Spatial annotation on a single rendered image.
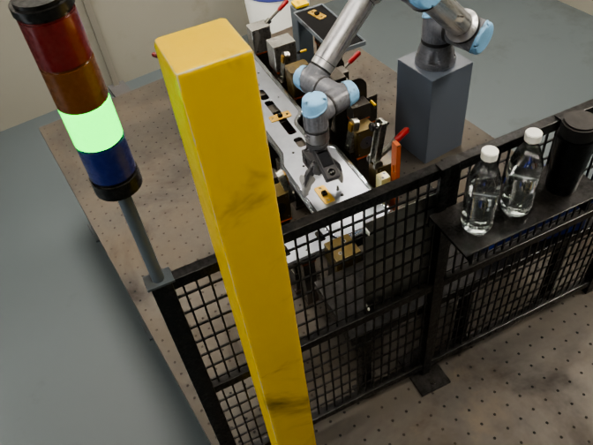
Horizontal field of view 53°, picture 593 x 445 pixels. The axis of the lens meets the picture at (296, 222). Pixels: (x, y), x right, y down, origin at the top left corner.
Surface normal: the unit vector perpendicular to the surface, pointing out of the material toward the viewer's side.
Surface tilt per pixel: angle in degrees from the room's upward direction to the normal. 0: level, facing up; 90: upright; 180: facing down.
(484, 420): 0
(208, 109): 90
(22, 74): 90
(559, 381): 0
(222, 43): 0
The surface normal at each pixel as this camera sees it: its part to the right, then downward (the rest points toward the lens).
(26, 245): -0.09, -0.68
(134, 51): 0.53, 0.58
